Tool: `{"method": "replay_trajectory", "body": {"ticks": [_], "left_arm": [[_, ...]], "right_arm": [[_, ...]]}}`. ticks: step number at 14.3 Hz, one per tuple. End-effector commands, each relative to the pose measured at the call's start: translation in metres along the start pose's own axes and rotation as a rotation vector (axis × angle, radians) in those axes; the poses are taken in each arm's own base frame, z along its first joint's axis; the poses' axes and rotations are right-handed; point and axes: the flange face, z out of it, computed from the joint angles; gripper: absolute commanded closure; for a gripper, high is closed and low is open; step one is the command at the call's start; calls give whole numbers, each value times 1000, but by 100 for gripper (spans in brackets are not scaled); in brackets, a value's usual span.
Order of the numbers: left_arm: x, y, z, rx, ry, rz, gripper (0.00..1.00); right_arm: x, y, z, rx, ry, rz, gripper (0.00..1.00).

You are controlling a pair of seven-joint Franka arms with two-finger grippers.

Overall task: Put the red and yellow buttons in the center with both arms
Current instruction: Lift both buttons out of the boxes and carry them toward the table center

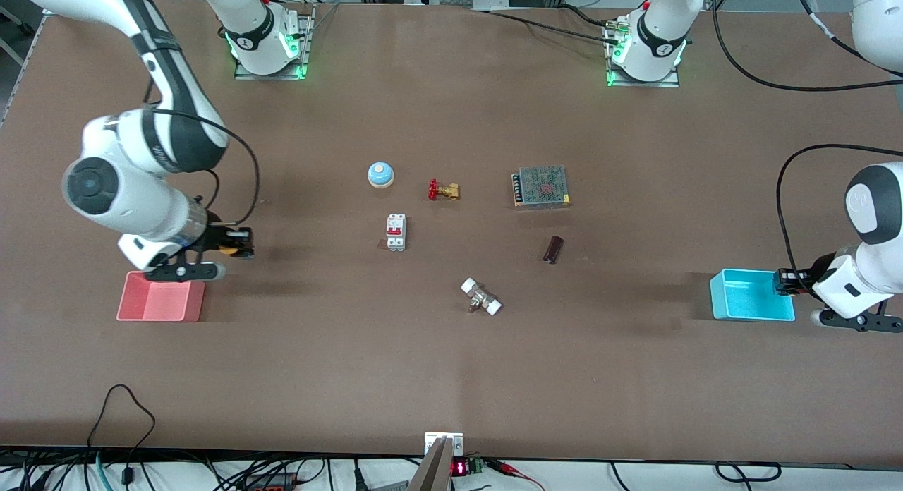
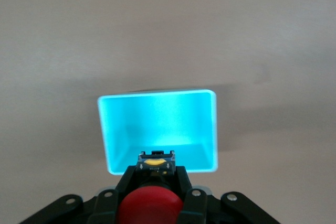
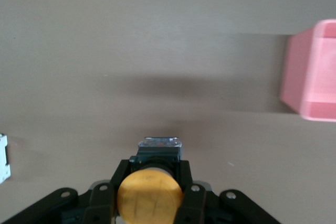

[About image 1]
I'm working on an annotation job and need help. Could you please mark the red plastic bin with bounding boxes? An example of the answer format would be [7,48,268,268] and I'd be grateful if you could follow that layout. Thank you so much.
[116,271,206,323]

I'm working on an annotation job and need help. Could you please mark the cyan plastic bin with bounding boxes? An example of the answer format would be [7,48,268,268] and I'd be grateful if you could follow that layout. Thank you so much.
[710,268,796,322]

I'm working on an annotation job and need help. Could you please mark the metal pipe fitting white caps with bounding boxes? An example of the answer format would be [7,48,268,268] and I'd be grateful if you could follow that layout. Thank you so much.
[461,277,503,317]

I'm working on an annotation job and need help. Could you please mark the metal mesh power supply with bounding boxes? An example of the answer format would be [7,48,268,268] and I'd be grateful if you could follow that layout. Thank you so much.
[511,165,571,210]

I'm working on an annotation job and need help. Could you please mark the grey metal bar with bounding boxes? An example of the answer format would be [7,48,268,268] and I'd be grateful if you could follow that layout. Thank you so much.
[408,437,454,491]

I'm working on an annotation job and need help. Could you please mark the red clip lead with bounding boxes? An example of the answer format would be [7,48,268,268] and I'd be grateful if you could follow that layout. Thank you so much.
[485,459,547,491]

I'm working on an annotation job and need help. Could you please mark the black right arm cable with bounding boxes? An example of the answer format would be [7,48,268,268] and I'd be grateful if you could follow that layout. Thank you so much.
[143,82,262,228]

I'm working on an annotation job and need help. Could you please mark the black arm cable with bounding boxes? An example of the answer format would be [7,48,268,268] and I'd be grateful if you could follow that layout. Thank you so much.
[143,82,262,228]
[775,143,903,280]

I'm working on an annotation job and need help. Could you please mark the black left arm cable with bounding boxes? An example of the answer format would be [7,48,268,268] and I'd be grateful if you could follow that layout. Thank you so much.
[775,143,903,280]

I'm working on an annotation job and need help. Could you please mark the black looped cable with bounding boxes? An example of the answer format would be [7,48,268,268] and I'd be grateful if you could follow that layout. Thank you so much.
[86,384,157,481]

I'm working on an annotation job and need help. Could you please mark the long black cable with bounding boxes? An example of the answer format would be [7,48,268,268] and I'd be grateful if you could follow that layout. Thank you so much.
[711,0,903,92]
[792,0,903,79]

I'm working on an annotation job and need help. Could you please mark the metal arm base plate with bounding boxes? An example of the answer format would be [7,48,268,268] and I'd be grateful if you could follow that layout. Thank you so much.
[605,22,682,89]
[234,3,315,81]

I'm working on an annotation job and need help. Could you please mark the white mounting bracket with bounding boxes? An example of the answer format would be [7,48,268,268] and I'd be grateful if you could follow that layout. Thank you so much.
[424,432,465,457]

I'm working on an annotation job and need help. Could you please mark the thin black cable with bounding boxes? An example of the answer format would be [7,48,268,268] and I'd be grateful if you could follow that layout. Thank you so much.
[485,4,623,46]

